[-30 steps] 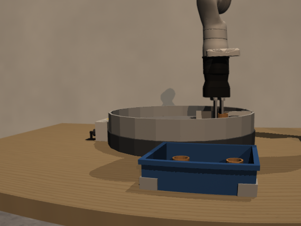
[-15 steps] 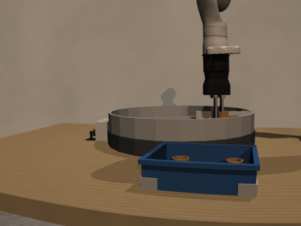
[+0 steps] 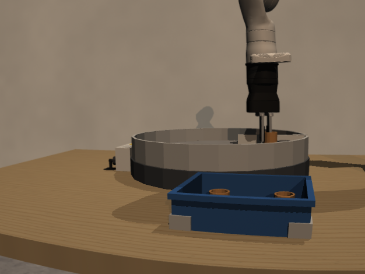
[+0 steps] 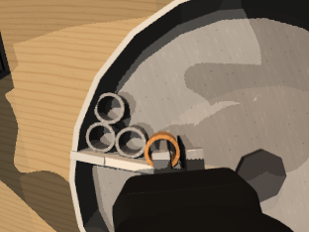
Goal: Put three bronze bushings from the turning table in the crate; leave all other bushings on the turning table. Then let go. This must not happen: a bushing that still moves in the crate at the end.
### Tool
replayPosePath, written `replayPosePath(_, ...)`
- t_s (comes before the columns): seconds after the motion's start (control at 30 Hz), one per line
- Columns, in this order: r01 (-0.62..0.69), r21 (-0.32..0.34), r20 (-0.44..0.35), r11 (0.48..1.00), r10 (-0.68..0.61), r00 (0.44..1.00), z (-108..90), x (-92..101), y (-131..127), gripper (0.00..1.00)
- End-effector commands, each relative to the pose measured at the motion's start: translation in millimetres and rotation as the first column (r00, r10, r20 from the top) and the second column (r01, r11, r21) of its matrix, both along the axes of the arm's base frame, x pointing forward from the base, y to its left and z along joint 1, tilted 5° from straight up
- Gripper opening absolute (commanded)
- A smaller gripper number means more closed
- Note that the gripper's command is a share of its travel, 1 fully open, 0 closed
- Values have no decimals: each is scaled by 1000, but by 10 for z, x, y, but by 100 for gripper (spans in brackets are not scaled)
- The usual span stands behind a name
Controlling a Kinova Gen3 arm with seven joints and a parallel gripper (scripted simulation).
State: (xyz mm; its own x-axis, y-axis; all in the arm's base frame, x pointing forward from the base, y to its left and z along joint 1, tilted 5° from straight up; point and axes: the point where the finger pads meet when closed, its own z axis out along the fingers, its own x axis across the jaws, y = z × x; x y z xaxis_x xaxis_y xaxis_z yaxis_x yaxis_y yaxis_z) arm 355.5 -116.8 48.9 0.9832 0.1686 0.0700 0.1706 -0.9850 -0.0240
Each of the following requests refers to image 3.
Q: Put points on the bronze bushing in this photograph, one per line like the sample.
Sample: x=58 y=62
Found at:
x=284 y=194
x=219 y=192
x=270 y=137

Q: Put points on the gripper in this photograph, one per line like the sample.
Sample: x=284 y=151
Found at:
x=262 y=79

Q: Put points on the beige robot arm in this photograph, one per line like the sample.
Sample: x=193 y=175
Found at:
x=258 y=26

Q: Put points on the dark blue crate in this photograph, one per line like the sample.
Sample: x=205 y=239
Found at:
x=250 y=209

